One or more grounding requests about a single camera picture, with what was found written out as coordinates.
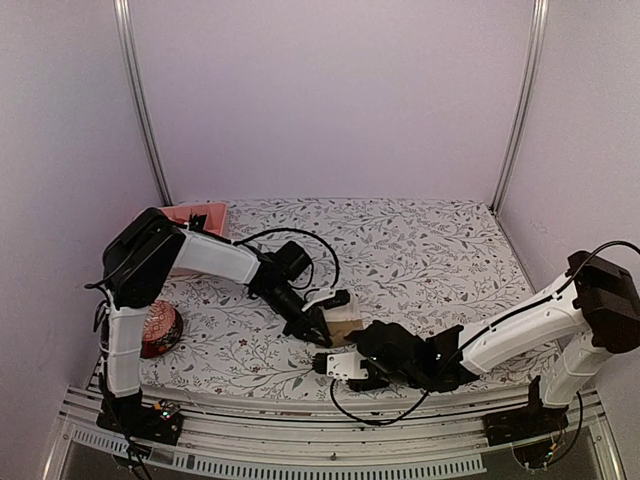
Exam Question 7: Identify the pink divided organizer box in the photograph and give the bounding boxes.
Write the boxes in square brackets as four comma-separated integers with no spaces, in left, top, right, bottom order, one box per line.
[161,202,228,237]

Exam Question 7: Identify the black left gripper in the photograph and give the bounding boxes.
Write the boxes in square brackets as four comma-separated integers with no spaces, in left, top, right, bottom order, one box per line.
[258,283,331,347]

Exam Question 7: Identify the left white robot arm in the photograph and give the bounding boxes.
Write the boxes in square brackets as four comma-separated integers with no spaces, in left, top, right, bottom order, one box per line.
[96,208,333,434]

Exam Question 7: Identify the tan beige underwear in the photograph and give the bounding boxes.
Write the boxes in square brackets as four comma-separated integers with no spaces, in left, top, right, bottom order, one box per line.
[322,294,364,348]

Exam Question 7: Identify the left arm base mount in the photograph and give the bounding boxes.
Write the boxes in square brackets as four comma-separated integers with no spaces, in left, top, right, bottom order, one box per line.
[96,391,184,446]

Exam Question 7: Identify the right aluminium corner post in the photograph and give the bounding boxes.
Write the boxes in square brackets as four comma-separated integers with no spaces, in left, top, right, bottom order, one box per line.
[490,0,549,216]

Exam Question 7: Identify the aluminium front rail frame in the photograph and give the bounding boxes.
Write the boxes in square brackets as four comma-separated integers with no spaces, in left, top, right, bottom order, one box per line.
[42,387,626,480]

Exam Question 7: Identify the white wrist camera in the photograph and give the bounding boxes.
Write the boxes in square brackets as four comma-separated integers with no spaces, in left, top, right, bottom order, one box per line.
[301,288,351,312]
[312,352,369,380]

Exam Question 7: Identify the aluminium corner post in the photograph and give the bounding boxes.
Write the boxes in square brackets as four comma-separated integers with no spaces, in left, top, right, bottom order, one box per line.
[113,0,173,206]
[490,0,549,216]

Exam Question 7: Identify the left aluminium corner post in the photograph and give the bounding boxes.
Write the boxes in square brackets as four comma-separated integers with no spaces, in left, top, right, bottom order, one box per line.
[113,0,173,206]

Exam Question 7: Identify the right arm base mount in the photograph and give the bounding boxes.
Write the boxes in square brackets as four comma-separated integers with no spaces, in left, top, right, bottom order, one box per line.
[482,376,568,446]

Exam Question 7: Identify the floral patterned table cloth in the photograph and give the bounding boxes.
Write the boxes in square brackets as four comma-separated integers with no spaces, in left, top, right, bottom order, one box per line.
[139,199,556,401]

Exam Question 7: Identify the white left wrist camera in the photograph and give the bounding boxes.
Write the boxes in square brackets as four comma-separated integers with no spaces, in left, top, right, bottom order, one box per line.
[301,288,351,312]

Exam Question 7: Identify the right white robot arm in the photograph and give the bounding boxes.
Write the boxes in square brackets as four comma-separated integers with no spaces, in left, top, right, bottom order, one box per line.
[348,250,639,436]

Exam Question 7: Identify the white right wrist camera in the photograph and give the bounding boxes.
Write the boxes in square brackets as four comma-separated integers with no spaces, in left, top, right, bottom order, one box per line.
[312,352,369,380]

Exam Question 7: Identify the red patterned bowl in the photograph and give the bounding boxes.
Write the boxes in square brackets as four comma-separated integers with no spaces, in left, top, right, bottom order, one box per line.
[140,300,184,359]

